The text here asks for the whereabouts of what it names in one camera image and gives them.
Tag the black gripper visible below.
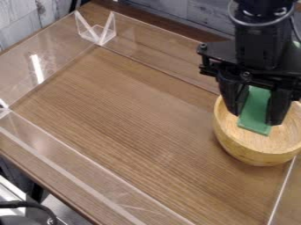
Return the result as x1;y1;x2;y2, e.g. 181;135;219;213
197;18;301;126

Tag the green rectangular block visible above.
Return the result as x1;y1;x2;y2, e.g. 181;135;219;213
235;40;301;137

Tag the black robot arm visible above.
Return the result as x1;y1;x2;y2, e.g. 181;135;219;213
197;0;301;126

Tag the light wooden bowl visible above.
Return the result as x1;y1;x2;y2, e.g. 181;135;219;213
212;97;301;166

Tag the clear acrylic tray wall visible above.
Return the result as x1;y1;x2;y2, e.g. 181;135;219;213
0;4;301;225

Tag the clear acrylic corner bracket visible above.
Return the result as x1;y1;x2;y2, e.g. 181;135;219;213
73;11;116;47

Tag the black cable at table edge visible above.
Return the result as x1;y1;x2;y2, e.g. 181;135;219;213
0;200;60;225

